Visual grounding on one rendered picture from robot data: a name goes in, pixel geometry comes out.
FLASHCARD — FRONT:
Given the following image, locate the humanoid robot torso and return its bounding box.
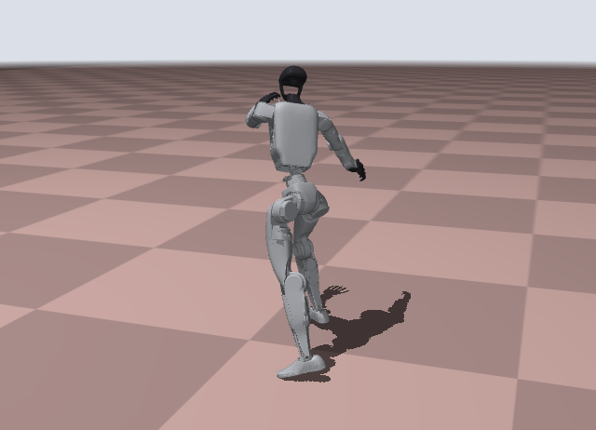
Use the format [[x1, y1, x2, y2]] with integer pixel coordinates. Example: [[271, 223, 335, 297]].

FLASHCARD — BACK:
[[268, 100, 320, 215]]

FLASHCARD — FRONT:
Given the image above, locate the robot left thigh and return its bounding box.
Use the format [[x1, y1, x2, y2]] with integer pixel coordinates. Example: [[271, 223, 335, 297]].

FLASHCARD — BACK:
[[266, 195, 308, 292]]

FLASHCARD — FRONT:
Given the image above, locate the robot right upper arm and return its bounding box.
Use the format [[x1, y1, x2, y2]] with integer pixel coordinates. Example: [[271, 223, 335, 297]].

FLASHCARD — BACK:
[[318, 111, 343, 151]]

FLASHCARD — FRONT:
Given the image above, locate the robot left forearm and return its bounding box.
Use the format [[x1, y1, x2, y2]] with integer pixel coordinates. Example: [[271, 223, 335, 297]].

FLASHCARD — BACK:
[[245, 106, 255, 121]]

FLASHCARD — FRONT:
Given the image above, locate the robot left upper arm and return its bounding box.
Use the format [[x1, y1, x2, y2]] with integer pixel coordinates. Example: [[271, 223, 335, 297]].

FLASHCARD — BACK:
[[246, 101, 275, 128]]

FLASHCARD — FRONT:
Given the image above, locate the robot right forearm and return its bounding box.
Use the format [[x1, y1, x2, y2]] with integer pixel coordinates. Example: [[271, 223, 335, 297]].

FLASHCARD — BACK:
[[335, 135, 358, 171]]

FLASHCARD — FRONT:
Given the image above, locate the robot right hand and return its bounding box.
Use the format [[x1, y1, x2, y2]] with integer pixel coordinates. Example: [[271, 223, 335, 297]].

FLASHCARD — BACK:
[[349, 159, 366, 181]]

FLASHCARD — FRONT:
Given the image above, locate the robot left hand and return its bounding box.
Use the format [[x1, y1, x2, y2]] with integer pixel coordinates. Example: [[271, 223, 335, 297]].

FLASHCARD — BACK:
[[255, 92, 280, 105]]

